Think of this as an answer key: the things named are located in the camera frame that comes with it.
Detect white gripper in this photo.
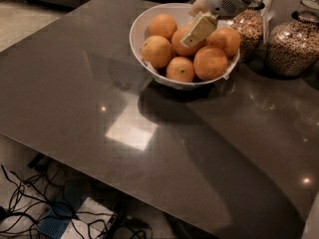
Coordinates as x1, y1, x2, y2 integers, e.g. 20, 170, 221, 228
180, 0, 249, 48

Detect orange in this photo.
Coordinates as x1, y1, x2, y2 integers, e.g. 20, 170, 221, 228
149, 14, 177, 41
165, 57, 195, 83
193, 45, 228, 81
171, 25, 205, 57
141, 36, 172, 69
206, 27, 241, 58

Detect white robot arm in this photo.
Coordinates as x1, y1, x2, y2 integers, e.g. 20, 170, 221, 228
180, 0, 254, 48

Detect white bowl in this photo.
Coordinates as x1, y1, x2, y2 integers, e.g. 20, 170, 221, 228
130, 3, 240, 90

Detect glass jar of nuts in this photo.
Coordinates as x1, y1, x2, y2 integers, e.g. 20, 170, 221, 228
230, 0, 265, 62

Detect white paper tag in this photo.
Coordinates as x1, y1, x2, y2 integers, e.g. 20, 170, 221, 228
261, 0, 273, 45

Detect glass jar of cereal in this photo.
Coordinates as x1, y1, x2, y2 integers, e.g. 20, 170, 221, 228
265, 0, 319, 78

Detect black floor cables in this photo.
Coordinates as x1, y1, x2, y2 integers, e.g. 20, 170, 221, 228
0, 156, 154, 239

